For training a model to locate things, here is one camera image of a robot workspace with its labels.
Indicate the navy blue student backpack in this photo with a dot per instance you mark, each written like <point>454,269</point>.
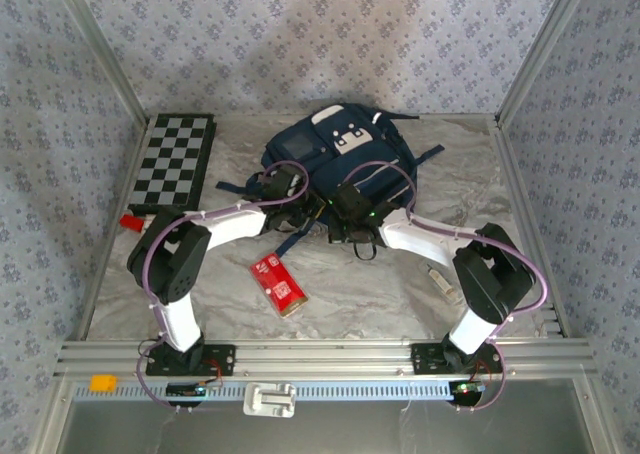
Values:
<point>350,159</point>

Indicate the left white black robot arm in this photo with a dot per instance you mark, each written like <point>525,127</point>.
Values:
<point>235,224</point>

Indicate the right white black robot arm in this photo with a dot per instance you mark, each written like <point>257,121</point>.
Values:
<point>415,234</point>

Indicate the clear plastic tube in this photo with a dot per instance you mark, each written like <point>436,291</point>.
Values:
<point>440,281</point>

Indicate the black grey chessboard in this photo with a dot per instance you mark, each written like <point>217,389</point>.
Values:
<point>170,164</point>

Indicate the small red block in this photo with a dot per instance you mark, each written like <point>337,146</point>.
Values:
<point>131,222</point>

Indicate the right small circuit board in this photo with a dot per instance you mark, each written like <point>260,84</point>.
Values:
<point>467,389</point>

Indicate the small circuit board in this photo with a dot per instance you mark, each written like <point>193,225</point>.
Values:
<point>185,389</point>
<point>467,389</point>

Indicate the grey metal panel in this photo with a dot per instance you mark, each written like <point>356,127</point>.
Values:
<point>350,434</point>

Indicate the left small circuit board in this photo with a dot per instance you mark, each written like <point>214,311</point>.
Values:
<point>185,389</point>

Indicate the orange plastic block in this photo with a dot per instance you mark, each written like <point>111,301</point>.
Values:
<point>103,383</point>

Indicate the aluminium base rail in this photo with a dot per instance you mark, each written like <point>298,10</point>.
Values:
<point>325,359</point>

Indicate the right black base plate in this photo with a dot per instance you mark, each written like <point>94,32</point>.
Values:
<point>425,359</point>

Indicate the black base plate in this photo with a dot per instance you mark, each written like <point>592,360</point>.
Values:
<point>220,361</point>
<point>425,359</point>

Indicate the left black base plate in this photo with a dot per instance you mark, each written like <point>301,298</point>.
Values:
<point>220,361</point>

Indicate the aluminium side rail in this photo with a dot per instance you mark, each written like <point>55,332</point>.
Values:
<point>520,174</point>
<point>121,199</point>

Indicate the white plastic bracket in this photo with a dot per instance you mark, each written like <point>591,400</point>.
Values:
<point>270,399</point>

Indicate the aluminium frame post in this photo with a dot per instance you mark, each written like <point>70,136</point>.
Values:
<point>545,49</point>
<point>100,49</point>

